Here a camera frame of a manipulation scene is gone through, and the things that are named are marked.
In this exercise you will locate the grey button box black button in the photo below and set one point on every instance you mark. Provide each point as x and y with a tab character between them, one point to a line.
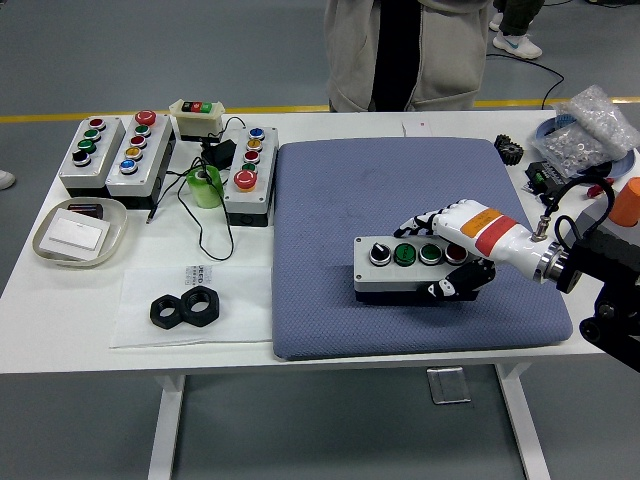
102	150

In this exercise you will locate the dark red-brown block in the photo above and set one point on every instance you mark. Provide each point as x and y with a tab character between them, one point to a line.
87	209

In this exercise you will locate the grey box mushroom button five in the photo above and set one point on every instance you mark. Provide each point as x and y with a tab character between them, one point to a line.
150	160

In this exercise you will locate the grey box mushroom button blue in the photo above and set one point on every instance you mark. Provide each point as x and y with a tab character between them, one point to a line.
250	200

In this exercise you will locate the large black hex nut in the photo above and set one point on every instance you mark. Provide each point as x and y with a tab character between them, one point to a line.
200	319

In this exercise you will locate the black power adapter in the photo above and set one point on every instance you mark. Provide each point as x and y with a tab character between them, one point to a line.
220	152

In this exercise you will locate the small black hex nut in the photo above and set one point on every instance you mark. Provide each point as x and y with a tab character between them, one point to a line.
156	315

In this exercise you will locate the clear bag of washers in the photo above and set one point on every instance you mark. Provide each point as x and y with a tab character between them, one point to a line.
570	150

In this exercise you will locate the metal floor plate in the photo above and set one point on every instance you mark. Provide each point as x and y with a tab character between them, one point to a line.
448	387

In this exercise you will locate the orange cylinder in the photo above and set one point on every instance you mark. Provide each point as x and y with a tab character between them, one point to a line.
627	205

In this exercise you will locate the blue plate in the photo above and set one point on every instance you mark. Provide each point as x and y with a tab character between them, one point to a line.
543	131

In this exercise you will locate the white oval tray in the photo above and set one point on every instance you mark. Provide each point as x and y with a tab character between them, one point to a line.
116	220

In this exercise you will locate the black module green terminal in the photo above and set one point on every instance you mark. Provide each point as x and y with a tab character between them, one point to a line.
547	179

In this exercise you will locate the blue-grey padded mat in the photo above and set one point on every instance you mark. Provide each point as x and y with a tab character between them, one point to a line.
325	225

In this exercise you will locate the four-control grey button box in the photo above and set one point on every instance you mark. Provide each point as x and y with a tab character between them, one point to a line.
385	275

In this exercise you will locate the white switch panel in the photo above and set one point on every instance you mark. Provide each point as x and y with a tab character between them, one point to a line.
75	232

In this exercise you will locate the clear printed plastic sheet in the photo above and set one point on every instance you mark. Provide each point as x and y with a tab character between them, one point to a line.
240	310

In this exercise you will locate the bubble wrap bag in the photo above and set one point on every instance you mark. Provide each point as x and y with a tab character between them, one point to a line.
595	115

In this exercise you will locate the cream three-button switch box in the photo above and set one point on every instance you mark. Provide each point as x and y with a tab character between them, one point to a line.
197	122

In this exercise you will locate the white table leg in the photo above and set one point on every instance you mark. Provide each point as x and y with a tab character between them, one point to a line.
165	440
525	430

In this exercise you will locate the small red clip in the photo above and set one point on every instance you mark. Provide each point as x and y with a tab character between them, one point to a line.
596	191

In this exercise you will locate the green tape roll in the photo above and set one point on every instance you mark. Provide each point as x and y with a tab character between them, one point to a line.
205	195

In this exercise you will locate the black gear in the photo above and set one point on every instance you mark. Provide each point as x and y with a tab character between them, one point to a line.
507	150

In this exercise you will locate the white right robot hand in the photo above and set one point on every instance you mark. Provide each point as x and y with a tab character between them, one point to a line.
490	230

